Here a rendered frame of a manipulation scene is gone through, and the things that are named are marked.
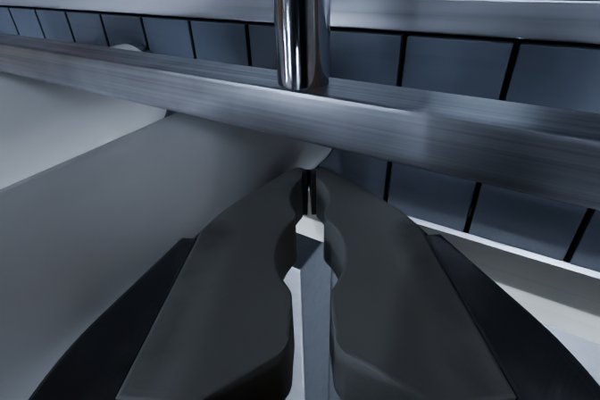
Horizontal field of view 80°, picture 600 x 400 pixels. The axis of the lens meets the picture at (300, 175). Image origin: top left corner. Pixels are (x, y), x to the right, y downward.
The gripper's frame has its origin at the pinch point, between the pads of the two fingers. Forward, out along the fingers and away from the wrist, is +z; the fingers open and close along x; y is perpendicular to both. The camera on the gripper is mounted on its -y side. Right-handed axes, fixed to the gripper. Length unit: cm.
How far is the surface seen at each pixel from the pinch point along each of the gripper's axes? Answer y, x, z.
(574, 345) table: 14.2, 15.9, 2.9
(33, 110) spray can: -0.8, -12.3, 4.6
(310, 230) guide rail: 4.4, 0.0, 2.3
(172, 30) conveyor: -3.1, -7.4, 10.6
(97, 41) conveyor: -2.0, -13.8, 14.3
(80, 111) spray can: -0.2, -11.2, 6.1
